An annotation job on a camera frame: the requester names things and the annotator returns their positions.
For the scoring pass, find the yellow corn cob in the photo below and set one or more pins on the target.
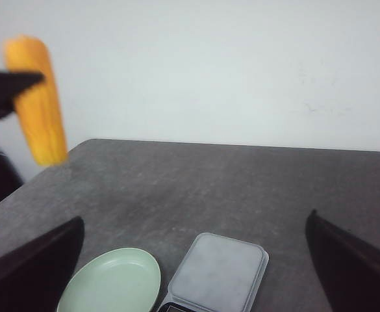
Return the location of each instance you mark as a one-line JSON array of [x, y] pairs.
[[38, 107]]

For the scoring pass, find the silver digital kitchen scale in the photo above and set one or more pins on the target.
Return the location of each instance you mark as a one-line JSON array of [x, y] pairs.
[[217, 274]]

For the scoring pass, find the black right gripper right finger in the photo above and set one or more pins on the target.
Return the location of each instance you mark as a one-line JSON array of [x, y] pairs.
[[348, 267]]

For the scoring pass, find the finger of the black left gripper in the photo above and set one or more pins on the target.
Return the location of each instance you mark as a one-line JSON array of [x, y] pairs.
[[13, 84]]

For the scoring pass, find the light green plate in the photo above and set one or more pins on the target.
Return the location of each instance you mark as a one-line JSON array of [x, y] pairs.
[[124, 279]]

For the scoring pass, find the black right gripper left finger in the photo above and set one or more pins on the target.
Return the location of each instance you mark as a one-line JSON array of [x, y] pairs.
[[34, 276]]

